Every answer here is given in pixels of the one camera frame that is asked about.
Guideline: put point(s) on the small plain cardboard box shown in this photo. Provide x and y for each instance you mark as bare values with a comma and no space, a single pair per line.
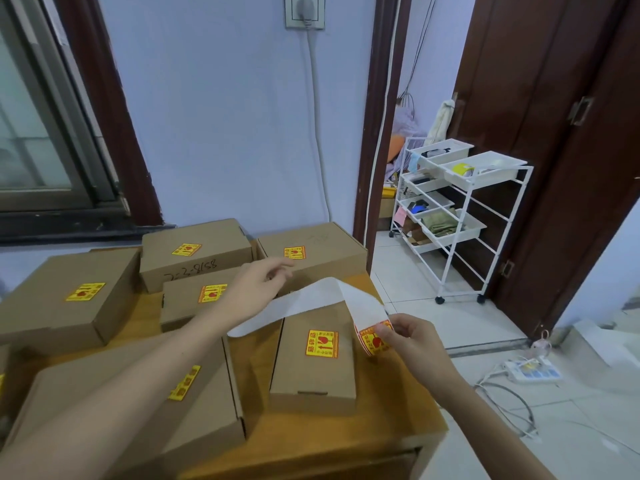
315,379

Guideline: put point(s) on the white power strip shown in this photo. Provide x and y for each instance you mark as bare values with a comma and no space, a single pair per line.
535,372

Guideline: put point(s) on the dark brown window post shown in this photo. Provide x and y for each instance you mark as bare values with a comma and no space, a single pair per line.
110,109

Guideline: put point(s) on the person's right forearm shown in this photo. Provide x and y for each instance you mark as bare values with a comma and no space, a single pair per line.
490,429

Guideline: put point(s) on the roll of yellow red stickers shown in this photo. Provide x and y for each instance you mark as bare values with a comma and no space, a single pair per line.
360,304

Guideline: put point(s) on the blue item in tray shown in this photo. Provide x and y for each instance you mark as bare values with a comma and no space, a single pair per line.
417,207

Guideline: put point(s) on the white wall socket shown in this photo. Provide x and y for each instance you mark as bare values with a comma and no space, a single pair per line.
290,22

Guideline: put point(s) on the dark brown wooden door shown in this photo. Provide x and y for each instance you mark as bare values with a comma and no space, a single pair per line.
550,119

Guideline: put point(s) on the white rolling tray cart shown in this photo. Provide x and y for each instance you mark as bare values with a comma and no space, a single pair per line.
480,174

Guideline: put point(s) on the folded green cloth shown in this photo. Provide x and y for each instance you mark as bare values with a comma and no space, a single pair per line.
440,222

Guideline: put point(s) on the tape-wrapped cardboard box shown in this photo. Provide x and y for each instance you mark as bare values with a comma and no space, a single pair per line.
4,384

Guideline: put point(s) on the brass door hinge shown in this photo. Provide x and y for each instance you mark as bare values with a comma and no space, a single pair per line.
580,111

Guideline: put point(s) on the dark stone windowsill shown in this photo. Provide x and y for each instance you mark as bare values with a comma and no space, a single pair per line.
75,227

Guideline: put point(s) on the pink sticky note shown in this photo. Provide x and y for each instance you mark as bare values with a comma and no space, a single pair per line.
399,215

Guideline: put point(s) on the person's left hand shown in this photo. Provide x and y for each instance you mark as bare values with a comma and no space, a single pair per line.
252,294

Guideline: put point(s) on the person's left forearm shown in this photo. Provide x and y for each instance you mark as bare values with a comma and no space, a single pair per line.
100,404

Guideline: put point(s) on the white hanging cloth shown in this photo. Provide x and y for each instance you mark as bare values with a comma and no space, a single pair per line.
442,119

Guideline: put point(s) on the grey hanging garment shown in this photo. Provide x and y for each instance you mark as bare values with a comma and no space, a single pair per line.
407,124

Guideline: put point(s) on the sliding glass window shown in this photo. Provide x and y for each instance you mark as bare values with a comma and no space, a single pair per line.
30,119

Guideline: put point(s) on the dark brown door frame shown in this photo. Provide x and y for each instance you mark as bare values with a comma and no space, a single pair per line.
377,119

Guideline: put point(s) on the small pink floor device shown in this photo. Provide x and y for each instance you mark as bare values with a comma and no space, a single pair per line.
541,345

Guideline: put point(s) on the person's right hand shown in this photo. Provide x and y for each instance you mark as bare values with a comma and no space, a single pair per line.
417,352

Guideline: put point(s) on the yellow red label sticker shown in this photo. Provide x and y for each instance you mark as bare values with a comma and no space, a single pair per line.
295,252
212,293
185,383
86,291
322,343
187,249

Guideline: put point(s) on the wooden cabinet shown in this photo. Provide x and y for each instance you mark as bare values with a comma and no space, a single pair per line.
350,444

